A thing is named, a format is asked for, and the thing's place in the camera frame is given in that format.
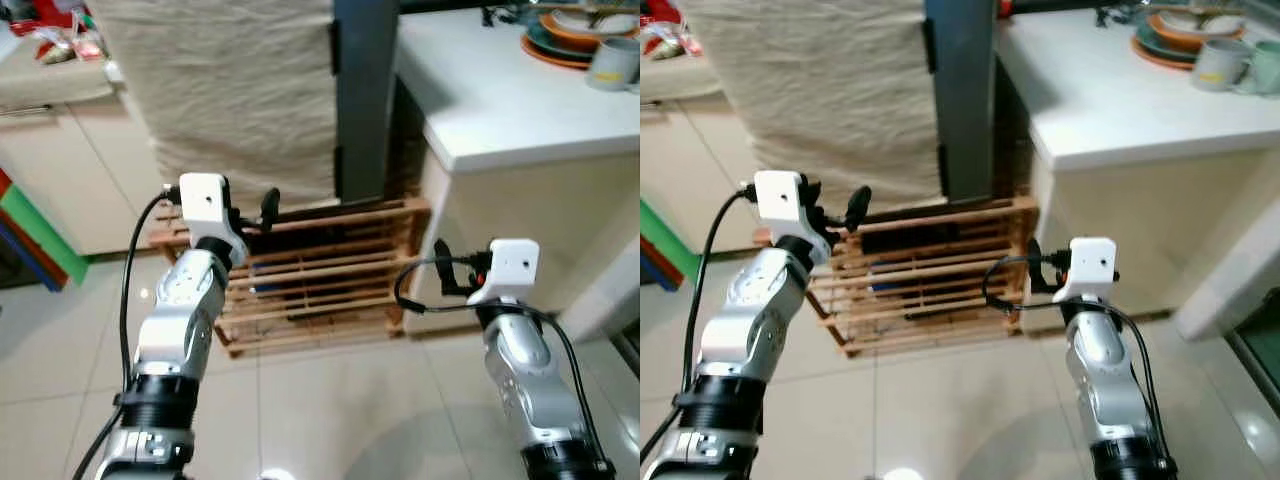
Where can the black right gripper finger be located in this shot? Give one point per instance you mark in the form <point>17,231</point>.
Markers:
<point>445,265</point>
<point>1036,265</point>

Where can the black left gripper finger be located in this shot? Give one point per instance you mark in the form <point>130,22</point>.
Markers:
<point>271,205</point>
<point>858,207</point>

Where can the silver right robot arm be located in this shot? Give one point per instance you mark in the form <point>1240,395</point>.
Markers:
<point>525,370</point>
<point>1100,370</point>

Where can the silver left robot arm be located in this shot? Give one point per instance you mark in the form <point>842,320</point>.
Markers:
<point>760,310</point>
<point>185,310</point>

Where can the dark grey fridge panel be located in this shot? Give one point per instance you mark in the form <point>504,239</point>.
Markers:
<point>365,90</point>
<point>960,90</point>

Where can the wooden slatted crate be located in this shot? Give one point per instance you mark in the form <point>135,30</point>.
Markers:
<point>930,270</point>
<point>330,270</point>

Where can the large beige hanging cloth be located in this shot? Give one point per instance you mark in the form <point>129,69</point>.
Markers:
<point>230,90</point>
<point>830,90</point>

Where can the cream kitchen cabinet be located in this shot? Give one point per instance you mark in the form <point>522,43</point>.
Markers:
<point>60,170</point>
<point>700,160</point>

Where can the white counter block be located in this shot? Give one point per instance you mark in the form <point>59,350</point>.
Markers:
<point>1120,110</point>
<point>500,110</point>

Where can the green board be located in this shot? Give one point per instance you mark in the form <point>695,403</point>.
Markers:
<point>45,235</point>
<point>662,235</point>

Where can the blue board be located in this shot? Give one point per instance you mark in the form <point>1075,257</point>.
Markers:
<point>25,262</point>
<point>655,268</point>

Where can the colourful snack packet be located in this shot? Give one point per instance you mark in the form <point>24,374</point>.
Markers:
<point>70,45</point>
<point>680,42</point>

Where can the teal plate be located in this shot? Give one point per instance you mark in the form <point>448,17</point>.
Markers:
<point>1150,45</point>
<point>540,45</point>

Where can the grey mug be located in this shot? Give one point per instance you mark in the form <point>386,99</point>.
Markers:
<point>1218,65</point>
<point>612,65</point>

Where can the white bowl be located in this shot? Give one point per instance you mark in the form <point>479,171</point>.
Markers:
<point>1200,18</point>
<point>590,18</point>

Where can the light green mug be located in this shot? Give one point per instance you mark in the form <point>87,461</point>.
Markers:
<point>1265,68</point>

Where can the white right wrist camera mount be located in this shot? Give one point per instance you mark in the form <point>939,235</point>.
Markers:
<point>510,265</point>
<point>1090,265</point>

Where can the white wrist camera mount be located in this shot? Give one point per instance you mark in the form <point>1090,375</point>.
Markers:
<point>510,265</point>
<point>1090,265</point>
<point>780,205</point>
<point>205,205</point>

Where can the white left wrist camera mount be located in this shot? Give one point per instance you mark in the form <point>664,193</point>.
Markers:
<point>205,205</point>
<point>780,205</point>

